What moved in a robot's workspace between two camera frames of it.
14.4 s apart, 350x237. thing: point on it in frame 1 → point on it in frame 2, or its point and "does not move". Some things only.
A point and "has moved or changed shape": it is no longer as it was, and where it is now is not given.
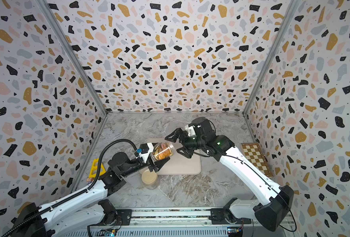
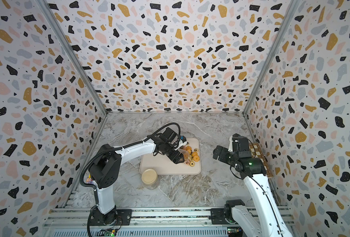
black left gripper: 155,166 → 178,160
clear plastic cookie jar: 162,150 has moved or changed shape
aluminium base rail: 174,222 does not move
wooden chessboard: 253,154 does not move
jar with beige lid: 150,179 does not move
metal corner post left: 51,17 does not move
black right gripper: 179,133 → 225,151
